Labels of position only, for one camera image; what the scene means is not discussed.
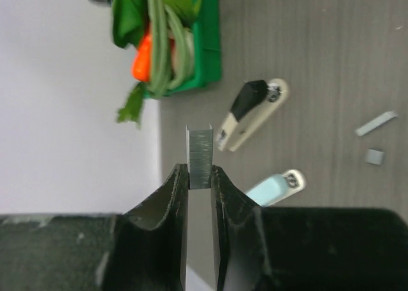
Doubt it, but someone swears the green bok choy toy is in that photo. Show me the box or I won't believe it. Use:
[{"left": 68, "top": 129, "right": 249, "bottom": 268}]
[{"left": 111, "top": 0, "right": 201, "bottom": 48}]

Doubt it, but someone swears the small grey staple strip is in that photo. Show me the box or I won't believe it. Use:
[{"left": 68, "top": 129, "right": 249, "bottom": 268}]
[{"left": 365, "top": 149, "right": 384, "bottom": 166}]

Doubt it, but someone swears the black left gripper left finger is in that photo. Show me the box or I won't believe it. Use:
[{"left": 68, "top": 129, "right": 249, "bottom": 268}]
[{"left": 1, "top": 164, "right": 189, "bottom": 290}]

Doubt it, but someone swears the green long beans toy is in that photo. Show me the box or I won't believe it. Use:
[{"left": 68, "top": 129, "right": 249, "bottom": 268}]
[{"left": 147, "top": 0, "right": 193, "bottom": 99}]

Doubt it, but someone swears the orange carrot toy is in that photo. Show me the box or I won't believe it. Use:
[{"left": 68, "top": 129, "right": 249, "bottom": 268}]
[{"left": 131, "top": 32, "right": 152, "bottom": 82}]

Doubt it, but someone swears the beige and black stapler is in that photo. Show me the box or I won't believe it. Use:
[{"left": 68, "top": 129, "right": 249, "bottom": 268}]
[{"left": 215, "top": 78, "right": 290, "bottom": 152}]

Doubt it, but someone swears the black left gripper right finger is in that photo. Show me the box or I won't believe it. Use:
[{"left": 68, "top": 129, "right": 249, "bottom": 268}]
[{"left": 211, "top": 166, "right": 407, "bottom": 290}]

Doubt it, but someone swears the green plastic tray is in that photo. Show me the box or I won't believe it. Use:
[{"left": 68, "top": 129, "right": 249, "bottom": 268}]
[{"left": 141, "top": 0, "right": 221, "bottom": 99}]

